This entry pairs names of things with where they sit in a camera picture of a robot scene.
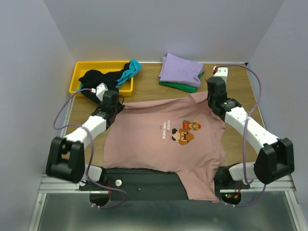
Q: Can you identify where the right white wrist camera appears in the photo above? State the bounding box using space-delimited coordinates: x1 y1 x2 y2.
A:
213 66 228 83

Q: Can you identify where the pink t-shirt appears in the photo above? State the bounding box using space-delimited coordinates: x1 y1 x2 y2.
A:
103 91 226 203

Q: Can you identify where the aluminium rail frame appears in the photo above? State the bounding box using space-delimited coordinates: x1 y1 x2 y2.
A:
29 175 308 231

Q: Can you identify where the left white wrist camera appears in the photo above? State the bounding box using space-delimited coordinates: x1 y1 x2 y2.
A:
91 83 108 101

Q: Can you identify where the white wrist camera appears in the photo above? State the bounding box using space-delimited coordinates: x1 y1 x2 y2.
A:
91 83 108 101
213 66 228 83

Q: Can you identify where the folded green t-shirt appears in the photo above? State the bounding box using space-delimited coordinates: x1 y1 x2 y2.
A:
159 70 204 93

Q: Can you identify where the black garment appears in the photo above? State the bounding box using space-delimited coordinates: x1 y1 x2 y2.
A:
79 63 130 93

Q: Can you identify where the folded lavender t-shirt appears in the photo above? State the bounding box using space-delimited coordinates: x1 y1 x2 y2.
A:
159 53 204 88

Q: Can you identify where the teal garment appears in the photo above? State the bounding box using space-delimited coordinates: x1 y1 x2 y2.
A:
116 59 142 88

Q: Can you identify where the yellow plastic bin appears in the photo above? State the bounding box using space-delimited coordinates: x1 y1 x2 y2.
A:
68 61 134 96

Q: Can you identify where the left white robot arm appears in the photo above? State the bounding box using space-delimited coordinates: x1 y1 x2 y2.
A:
45 90 124 183

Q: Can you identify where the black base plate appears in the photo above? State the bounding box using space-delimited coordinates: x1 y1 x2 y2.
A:
49 166 281 202

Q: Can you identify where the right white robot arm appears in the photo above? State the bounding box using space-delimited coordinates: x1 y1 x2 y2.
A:
207 77 295 188

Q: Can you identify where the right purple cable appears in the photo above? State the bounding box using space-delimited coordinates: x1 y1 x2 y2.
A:
216 64 267 208

